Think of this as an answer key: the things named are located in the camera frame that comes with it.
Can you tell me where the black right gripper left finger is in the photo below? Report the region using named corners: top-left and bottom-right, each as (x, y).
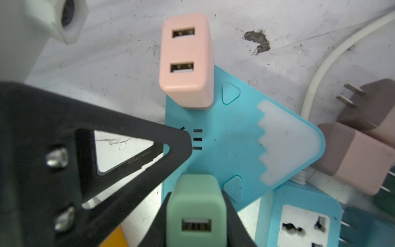
top-left (138, 192), bottom-right (171, 247)

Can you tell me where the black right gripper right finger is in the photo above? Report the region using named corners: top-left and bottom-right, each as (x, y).
top-left (222, 191), bottom-right (257, 247)

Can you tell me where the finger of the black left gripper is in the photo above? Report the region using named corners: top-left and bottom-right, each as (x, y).
top-left (1, 82), bottom-right (192, 247)

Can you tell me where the orange power strip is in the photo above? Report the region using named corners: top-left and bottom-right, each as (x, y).
top-left (99, 225), bottom-right (128, 247)

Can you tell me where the blue rectangular power strip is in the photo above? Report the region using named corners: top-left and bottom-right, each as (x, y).
top-left (255, 182), bottom-right (343, 247)

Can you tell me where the teal triangular power strip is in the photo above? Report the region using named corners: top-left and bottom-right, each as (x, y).
top-left (162, 67), bottom-right (326, 211)

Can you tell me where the pink plug purple strip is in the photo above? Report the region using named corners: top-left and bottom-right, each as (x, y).
top-left (336, 78), bottom-right (395, 147)
top-left (312, 122), bottom-right (395, 195)

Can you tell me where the white cable of blue strip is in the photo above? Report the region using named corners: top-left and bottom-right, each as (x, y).
top-left (300, 9), bottom-right (395, 121)

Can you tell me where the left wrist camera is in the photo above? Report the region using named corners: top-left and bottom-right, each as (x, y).
top-left (1, 0), bottom-right (88, 82)

